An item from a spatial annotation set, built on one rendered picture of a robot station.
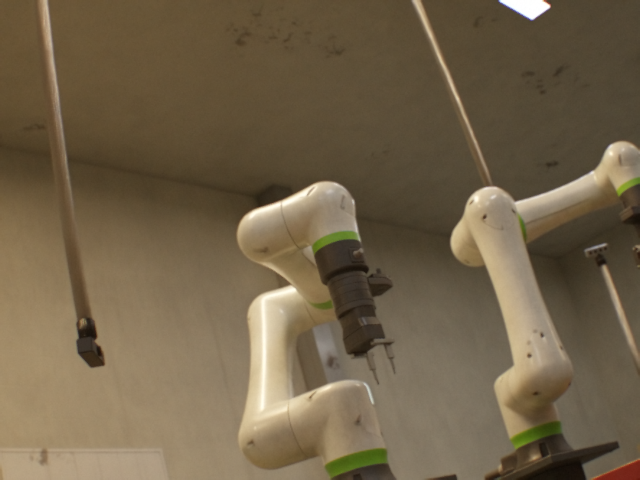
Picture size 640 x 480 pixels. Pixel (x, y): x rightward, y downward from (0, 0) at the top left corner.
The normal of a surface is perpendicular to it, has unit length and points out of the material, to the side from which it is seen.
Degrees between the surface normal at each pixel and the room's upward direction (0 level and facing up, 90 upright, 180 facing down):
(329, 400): 89
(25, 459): 90
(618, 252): 90
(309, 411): 83
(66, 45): 180
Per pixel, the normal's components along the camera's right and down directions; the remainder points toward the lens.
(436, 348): 0.68, -0.45
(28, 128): 0.25, 0.88
